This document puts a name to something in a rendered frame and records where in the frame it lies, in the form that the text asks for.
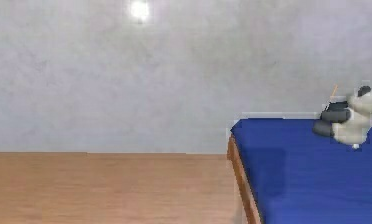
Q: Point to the thin orange stick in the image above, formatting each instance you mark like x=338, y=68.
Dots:
x=334, y=90

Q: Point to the black and white plush toy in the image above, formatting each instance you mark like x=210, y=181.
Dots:
x=354, y=123

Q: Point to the blue bed with wooden frame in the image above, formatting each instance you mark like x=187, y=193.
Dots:
x=310, y=180

